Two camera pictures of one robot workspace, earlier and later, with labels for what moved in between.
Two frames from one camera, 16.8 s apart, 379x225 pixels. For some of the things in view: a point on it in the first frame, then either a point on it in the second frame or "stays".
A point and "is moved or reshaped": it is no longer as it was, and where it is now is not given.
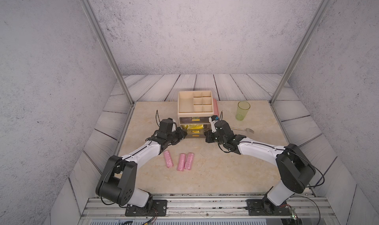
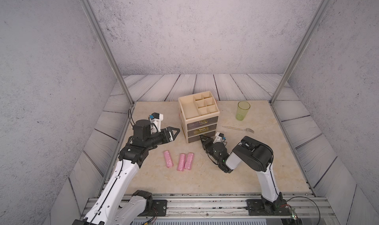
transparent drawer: x=195 y=136 is moved or reshaped
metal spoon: x=246 y=129 stays
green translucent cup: x=242 y=109 stays
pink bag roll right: x=189 y=161 stays
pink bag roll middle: x=181 y=161 stays
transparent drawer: x=196 y=127 is moved or reshaped
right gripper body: x=213 y=137 → x=209 y=146
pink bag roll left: x=169 y=162 stays
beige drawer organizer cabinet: x=194 y=108 stays
